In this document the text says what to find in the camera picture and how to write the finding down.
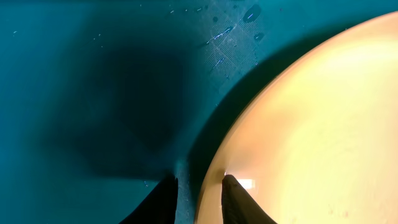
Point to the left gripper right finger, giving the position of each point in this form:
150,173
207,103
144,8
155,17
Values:
238,207

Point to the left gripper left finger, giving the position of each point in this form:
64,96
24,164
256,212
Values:
159,207

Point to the yellow-green rimmed plate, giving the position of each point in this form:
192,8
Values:
319,143

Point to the teal plastic tray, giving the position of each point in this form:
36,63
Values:
101,99

